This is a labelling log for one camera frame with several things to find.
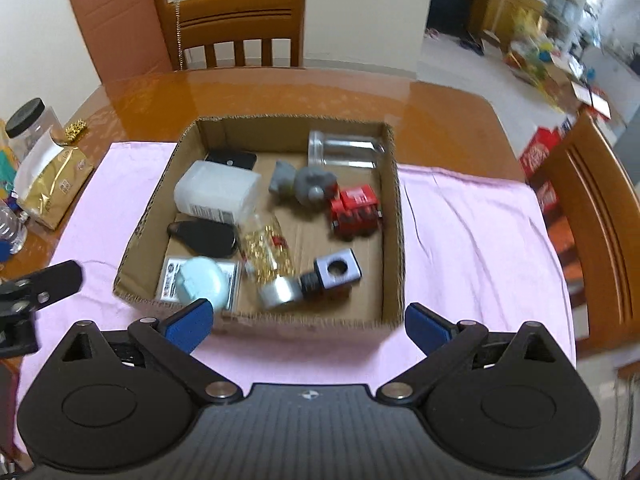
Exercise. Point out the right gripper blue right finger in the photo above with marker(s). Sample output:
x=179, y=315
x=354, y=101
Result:
x=447, y=346

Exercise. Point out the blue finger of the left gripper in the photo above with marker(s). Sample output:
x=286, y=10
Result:
x=52, y=284

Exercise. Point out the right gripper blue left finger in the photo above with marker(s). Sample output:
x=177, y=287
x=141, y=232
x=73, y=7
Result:
x=168, y=344

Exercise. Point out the teal round case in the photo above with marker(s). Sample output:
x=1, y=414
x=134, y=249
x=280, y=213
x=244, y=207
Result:
x=202, y=278

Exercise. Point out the clear labelled case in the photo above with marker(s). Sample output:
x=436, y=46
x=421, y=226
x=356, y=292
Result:
x=166, y=286

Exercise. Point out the bottle of yellow capsules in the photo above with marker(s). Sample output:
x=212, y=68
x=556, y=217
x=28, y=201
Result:
x=268, y=262

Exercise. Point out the black toy train car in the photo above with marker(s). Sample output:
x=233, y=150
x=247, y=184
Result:
x=330, y=273

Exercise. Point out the white plastic box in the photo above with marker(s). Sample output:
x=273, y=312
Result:
x=217, y=192

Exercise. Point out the red toy train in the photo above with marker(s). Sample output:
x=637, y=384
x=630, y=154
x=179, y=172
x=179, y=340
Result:
x=354, y=212

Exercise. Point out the black device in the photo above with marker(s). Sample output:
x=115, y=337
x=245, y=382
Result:
x=233, y=158

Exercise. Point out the grey cat figurine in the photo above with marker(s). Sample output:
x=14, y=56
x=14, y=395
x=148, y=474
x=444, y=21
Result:
x=310, y=186

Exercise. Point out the clear plastic jar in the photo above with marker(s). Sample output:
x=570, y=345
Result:
x=328, y=149

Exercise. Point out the clear water bottle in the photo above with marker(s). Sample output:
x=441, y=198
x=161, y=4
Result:
x=13, y=231

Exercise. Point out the pink cloth mat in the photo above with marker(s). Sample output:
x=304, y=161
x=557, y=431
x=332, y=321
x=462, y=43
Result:
x=475, y=248

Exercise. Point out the gold tissue pack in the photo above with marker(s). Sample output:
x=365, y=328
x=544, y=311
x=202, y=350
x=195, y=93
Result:
x=49, y=178

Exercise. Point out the black lid clear jar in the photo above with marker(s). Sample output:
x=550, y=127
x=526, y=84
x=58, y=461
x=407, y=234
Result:
x=28, y=124

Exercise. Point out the brown cardboard box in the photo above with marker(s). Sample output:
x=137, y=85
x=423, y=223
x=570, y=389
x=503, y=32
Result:
x=373, y=308

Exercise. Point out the wooden chair right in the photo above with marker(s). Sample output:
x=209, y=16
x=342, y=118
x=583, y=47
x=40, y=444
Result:
x=598, y=199

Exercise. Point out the wooden chair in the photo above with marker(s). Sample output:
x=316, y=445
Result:
x=189, y=24
x=598, y=199

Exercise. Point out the brown wooden door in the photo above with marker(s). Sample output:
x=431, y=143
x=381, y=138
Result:
x=123, y=38

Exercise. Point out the wooden cabinet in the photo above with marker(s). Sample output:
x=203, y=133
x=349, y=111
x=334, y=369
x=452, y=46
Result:
x=498, y=17

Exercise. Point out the wooden chair far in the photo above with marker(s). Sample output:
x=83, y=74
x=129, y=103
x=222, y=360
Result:
x=189, y=24

